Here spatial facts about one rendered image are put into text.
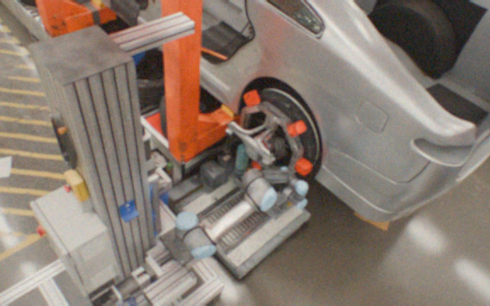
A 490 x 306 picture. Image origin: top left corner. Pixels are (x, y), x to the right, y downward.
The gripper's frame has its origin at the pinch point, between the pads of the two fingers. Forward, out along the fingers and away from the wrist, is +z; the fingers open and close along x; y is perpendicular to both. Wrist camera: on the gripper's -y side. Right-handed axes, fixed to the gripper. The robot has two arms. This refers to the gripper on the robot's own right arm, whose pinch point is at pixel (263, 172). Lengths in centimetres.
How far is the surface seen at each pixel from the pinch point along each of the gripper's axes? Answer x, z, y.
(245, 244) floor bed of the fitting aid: 10, -7, -75
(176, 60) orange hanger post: 21, 63, 60
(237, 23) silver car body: -108, 139, 3
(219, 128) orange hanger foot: -17, 60, -17
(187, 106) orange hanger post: 15, 60, 24
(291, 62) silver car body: -30, 19, 64
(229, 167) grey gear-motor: -15, 43, -47
